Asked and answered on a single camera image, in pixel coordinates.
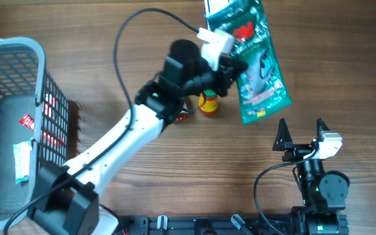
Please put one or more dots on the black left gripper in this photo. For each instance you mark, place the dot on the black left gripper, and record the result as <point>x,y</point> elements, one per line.
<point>226,71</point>

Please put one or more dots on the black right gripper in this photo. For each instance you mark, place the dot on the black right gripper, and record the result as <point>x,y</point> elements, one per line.
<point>283,141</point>

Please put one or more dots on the green 3M gloves packet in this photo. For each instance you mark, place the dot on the green 3M gloves packet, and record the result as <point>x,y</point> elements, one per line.
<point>261,88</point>

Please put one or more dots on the chilli sauce bottle green cap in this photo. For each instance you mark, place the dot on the chilli sauce bottle green cap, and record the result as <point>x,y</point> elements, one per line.
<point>208,103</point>

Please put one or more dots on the small jar green lid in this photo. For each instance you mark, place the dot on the small jar green lid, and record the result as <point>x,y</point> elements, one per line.
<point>182,116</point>

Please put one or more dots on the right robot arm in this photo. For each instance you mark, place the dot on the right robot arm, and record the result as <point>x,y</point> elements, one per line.
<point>322,191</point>

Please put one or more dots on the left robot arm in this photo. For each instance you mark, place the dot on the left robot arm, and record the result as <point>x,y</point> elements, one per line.
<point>66,198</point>

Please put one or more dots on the white barcode scanner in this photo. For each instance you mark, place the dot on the white barcode scanner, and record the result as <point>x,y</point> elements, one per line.
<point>214,6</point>

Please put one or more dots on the red small packet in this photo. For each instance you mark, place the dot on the red small packet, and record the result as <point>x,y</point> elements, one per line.
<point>27,121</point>

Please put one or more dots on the grey plastic shopping basket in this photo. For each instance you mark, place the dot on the grey plastic shopping basket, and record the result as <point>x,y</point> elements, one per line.
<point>26,87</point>

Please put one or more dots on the pale green small packet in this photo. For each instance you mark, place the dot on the pale green small packet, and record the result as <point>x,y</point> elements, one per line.
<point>22,154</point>

